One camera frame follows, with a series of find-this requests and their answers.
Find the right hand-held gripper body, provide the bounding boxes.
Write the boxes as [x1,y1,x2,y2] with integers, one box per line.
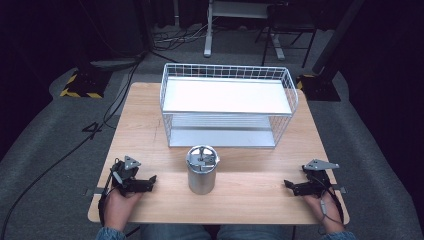
[301,158,341,197]

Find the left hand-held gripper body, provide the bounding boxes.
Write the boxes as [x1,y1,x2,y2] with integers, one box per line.
[110,155,142,197]

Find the person's left hand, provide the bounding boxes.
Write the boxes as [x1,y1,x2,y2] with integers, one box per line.
[104,189,145,233]

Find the person's right hand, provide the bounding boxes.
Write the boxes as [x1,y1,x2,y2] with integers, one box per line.
[302,192,346,234]

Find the silver metal canister with lid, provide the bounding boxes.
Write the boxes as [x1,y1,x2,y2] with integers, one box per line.
[185,144,221,196]

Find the person's legs in jeans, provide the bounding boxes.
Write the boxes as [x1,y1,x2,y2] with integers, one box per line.
[139,223,295,240]

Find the black stand base striped tape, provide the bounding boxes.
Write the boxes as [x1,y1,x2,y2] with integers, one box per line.
[295,73,342,103]
[59,68,114,100]

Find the dark slanted stand pole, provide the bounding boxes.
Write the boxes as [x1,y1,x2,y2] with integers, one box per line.
[311,0,367,76]

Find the black chair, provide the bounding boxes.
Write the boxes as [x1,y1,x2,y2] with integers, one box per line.
[254,2,318,69]

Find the long black floor cable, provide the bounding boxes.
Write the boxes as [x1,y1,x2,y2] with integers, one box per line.
[0,54,148,239]

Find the white wire shelf rack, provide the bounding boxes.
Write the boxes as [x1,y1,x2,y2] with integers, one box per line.
[159,62,300,149]

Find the bundle of floor cables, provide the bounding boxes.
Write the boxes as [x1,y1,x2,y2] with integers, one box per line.
[151,18,218,53]

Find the white metal desk frame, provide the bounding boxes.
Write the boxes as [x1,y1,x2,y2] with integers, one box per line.
[202,0,286,62]

